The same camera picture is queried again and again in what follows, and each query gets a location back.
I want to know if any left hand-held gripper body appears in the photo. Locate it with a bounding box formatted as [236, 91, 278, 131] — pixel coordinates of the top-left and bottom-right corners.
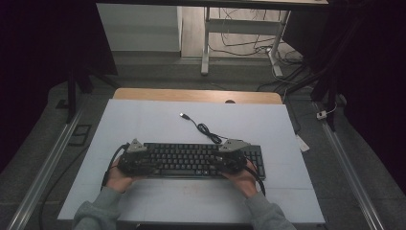
[118, 137, 155, 177]

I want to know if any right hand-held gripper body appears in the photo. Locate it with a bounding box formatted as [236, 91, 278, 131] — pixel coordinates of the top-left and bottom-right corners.
[218, 138, 252, 175]

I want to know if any black keyboard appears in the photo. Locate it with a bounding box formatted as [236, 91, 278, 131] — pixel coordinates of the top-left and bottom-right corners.
[140, 142, 267, 180]

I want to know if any person's left hand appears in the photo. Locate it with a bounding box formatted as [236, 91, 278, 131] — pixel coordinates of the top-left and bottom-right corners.
[104, 157, 145, 194]

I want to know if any person's right hand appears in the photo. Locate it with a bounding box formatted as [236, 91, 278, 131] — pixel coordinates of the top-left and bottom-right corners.
[221, 159, 260, 199]

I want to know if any wooden table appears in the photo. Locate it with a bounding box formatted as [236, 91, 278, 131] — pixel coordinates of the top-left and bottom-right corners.
[113, 87, 283, 105]

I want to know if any white paper tag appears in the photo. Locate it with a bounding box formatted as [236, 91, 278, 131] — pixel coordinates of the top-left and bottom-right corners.
[295, 133, 311, 153]

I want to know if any black metal stand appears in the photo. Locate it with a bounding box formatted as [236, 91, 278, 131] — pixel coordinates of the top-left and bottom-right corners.
[283, 12, 363, 132]
[56, 61, 120, 125]

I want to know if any small white adapter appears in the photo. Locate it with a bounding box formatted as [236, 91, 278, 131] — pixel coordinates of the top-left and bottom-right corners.
[316, 102, 338, 121]

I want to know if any grey cabinet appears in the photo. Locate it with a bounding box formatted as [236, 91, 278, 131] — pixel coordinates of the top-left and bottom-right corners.
[96, 3, 183, 53]

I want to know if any dark curtain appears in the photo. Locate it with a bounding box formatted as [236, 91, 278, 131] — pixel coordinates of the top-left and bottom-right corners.
[0, 0, 118, 175]
[282, 0, 406, 196]

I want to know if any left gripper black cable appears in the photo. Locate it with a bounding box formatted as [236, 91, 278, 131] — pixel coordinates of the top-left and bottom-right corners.
[101, 143, 130, 190]

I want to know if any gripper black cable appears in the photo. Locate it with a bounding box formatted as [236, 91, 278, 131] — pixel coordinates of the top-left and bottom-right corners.
[245, 158, 267, 196]
[101, 143, 130, 190]

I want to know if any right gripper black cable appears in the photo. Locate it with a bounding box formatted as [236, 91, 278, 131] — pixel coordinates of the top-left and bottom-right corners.
[245, 158, 267, 196]

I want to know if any black keyboard cable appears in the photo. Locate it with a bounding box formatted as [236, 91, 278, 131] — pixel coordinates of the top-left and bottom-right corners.
[179, 112, 244, 145]

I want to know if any thin black floor cable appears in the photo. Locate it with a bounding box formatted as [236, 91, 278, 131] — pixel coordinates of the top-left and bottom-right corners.
[37, 144, 92, 230]

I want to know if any aluminium floor rail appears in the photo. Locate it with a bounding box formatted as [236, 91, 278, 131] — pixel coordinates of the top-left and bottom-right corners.
[314, 102, 386, 230]
[6, 104, 87, 230]

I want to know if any tangle of floor cables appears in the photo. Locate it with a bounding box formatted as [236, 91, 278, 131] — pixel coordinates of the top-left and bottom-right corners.
[209, 8, 307, 94]

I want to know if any desk with white frame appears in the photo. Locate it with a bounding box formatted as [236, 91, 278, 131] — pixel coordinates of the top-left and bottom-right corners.
[95, 0, 329, 78]

